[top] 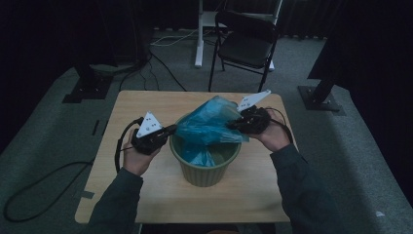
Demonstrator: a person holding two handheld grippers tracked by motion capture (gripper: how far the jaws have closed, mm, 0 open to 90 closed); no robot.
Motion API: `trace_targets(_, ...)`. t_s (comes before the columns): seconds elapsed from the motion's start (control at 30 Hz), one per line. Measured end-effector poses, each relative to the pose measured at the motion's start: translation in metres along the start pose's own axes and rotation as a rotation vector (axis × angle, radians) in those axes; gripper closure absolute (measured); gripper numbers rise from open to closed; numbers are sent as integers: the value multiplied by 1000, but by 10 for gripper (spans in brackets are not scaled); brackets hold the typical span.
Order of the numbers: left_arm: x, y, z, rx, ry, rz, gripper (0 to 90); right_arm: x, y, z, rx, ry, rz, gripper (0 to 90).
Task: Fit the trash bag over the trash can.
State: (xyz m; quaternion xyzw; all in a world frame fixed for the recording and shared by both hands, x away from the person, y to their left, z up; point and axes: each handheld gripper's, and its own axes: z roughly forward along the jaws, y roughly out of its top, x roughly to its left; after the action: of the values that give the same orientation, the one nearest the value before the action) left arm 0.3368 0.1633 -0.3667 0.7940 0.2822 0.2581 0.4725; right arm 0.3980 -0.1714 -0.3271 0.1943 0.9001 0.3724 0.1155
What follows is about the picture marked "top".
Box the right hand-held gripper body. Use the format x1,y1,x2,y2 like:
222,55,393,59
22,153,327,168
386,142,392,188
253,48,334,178
236,90,272,135

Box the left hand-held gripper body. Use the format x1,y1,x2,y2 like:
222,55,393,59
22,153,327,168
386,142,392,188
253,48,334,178
131,111,169,156

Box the blue plastic bag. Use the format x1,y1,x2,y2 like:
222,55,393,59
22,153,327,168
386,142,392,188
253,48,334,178
174,95,250,168

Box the green plastic bucket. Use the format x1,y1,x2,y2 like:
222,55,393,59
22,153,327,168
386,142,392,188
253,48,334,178
169,113,243,188

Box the person's right hand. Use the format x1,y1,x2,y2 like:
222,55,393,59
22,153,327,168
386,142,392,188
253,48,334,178
249,111,291,153

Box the person's left hand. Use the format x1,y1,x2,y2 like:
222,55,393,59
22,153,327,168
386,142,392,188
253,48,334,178
122,130,160,176

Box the black stand base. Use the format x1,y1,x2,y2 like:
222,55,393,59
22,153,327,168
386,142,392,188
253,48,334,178
297,77,343,112
61,62,115,104

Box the black folding chair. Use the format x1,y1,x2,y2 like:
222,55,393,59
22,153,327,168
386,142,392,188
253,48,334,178
207,10,281,95

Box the dark curtain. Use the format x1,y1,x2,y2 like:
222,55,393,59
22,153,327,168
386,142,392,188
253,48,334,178
307,0,413,206

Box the right hand-held gripper cable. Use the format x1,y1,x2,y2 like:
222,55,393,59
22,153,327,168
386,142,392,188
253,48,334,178
264,106,294,144

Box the hand-held gripper cable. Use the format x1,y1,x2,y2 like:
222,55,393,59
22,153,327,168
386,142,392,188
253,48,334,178
114,116,144,174
264,106,294,144

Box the left hand-held gripper cable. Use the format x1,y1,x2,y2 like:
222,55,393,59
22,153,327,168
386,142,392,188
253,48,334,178
114,116,144,174

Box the thin black floor cables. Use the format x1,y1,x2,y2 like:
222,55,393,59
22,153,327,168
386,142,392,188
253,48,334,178
118,52,188,92

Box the white floor cable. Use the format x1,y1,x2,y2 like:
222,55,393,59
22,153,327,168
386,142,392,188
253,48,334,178
150,28,215,47

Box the thick black floor cable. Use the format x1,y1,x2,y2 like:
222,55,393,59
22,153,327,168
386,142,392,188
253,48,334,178
3,160,95,223

